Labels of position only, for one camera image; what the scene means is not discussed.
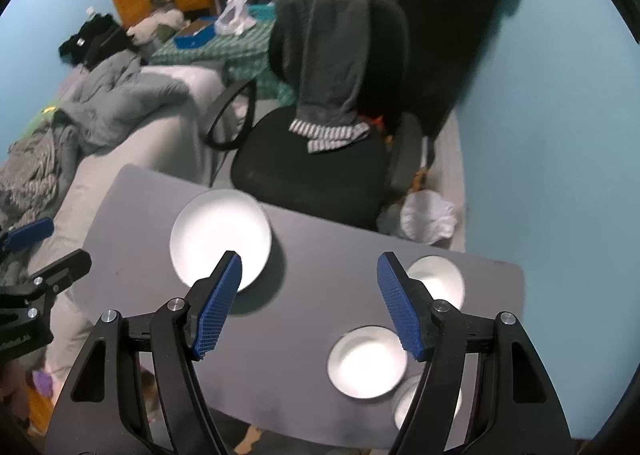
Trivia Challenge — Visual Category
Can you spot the white bowl black rim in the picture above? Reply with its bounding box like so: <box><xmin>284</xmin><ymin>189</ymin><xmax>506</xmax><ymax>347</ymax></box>
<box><xmin>393</xmin><ymin>375</ymin><xmax>463</xmax><ymax>431</ymax></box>
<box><xmin>406</xmin><ymin>255</ymin><xmax>466</xmax><ymax>311</ymax></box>
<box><xmin>327</xmin><ymin>326</ymin><xmax>408</xmax><ymax>398</ymax></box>

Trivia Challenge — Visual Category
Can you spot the blue flat box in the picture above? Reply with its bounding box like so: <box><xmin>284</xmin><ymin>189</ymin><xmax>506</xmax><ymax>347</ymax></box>
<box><xmin>173</xmin><ymin>20</ymin><xmax>216</xmax><ymax>50</ymax></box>

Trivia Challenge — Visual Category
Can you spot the grey bed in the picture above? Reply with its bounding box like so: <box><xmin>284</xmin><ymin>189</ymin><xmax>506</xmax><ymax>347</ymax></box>
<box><xmin>22</xmin><ymin>64</ymin><xmax>226</xmax><ymax>381</ymax></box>

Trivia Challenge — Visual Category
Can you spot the beige bundled cloth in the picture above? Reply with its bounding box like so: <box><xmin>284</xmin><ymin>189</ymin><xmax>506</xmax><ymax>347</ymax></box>
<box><xmin>127</xmin><ymin>10</ymin><xmax>186</xmax><ymax>46</ymax></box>

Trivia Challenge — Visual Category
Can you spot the black clothing pile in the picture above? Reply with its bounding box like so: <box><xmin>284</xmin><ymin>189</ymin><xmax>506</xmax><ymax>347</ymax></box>
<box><xmin>58</xmin><ymin>12</ymin><xmax>141</xmax><ymax>70</ymax></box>

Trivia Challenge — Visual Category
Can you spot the black white striped cloth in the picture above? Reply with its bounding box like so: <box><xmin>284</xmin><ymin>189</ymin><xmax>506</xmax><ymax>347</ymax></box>
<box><xmin>0</xmin><ymin>122</ymin><xmax>83</xmax><ymax>231</ymax></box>

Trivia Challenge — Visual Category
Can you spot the crumpled white bag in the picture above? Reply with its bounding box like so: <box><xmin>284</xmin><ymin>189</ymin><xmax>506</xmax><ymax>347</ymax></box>
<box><xmin>400</xmin><ymin>190</ymin><xmax>458</xmax><ymax>243</ymax></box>

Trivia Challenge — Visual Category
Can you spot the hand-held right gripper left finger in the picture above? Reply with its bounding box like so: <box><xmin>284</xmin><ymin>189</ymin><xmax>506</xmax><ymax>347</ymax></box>
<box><xmin>44</xmin><ymin>250</ymin><xmax>244</xmax><ymax>455</ymax></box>

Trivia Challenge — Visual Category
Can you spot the purple cloth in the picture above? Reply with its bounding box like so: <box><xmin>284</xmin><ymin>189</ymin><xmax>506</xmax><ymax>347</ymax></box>
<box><xmin>32</xmin><ymin>369</ymin><xmax>55</xmax><ymax>398</ymax></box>

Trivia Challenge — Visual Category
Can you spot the grey hooded sweater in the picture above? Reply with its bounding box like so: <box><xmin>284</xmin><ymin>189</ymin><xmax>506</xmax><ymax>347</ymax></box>
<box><xmin>272</xmin><ymin>0</ymin><xmax>373</xmax><ymax>154</ymax></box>

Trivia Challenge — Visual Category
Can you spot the grey duvet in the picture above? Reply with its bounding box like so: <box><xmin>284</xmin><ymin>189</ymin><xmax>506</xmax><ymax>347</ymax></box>
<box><xmin>55</xmin><ymin>52</ymin><xmax>193</xmax><ymax>156</ymax></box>

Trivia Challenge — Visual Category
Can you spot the white plate black rim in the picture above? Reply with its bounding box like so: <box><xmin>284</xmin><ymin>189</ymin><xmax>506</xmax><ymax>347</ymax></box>
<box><xmin>170</xmin><ymin>189</ymin><xmax>273</xmax><ymax>293</ymax></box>

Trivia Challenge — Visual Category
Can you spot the black hanging jacket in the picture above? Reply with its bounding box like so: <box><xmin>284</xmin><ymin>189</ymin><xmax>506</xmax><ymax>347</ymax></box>
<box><xmin>357</xmin><ymin>0</ymin><xmax>518</xmax><ymax>136</ymax></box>

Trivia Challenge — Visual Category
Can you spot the white plastic bag with handles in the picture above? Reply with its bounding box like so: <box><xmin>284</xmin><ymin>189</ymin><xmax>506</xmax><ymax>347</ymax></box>
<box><xmin>214</xmin><ymin>0</ymin><xmax>258</xmax><ymax>36</ymax></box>

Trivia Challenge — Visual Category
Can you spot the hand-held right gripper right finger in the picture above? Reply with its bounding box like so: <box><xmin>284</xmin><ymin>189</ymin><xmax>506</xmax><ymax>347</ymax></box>
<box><xmin>376</xmin><ymin>251</ymin><xmax>573</xmax><ymax>455</ymax></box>

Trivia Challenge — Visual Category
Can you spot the black office chair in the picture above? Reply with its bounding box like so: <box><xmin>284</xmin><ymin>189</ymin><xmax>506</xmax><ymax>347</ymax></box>
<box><xmin>205</xmin><ymin>0</ymin><xmax>426</xmax><ymax>231</ymax></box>

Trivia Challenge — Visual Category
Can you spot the green checkered tablecloth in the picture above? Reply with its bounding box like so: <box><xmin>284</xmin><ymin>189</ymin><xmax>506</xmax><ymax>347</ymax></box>
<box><xmin>150</xmin><ymin>2</ymin><xmax>296</xmax><ymax>106</ymax></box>

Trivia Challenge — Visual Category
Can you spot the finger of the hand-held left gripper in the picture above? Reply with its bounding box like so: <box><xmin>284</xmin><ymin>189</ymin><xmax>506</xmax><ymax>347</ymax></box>
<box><xmin>20</xmin><ymin>249</ymin><xmax>93</xmax><ymax>318</ymax></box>
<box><xmin>0</xmin><ymin>218</ymin><xmax>55</xmax><ymax>252</ymax></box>

